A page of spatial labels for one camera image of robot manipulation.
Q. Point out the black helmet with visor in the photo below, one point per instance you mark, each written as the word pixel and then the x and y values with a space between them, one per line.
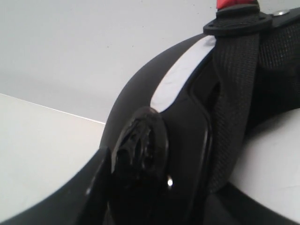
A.
pixel 206 133

